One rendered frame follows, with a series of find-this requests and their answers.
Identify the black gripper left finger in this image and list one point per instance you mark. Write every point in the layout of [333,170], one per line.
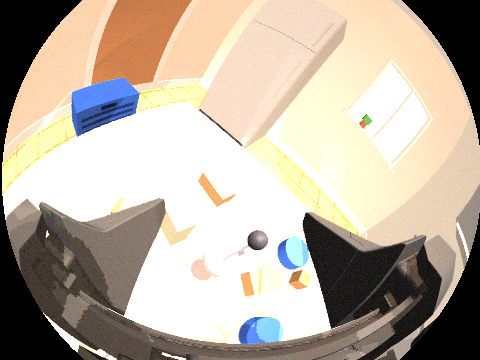
[111,248]

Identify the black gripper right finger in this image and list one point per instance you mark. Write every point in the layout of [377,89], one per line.
[350,268]

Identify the blue short cylinder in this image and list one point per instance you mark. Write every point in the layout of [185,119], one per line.
[293,253]
[261,330]

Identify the glass coffee press with plunger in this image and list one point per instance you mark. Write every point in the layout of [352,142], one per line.
[221,260]

